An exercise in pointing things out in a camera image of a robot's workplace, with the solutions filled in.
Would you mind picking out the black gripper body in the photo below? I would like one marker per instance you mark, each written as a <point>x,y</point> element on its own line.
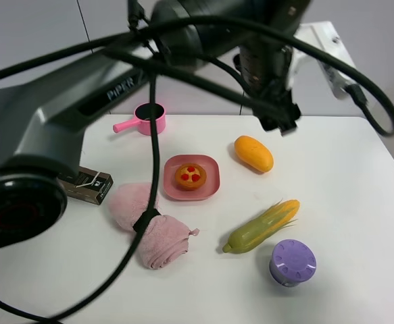
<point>264,65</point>

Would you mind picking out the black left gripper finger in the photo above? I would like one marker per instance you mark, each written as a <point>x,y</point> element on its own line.
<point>287,124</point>

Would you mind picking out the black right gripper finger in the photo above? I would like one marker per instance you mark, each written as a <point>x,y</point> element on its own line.
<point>268,123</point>

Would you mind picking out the purple lidded can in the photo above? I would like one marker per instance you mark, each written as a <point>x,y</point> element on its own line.
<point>292,263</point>

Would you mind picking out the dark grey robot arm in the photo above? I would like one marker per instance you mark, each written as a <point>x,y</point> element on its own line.
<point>42,123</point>

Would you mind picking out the orange mango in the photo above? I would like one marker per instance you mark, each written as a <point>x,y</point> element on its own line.
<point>254,153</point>

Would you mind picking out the pink square plate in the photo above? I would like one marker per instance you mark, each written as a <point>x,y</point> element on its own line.
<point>211,186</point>

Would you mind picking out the fruit egg tart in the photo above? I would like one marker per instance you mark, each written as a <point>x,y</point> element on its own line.
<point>190,176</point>

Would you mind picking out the green yellow corn cob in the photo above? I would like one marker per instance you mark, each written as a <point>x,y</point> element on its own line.
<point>256,231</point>

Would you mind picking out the pink toy saucepan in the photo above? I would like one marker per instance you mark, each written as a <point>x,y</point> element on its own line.
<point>141,120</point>

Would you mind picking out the rolled pink towel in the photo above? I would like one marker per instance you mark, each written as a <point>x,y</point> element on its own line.
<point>165,238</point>

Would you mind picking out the black elastic band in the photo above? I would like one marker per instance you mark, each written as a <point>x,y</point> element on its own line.
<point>144,220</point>

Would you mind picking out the dark cardboard box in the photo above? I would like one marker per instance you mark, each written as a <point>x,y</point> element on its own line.
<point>89,185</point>

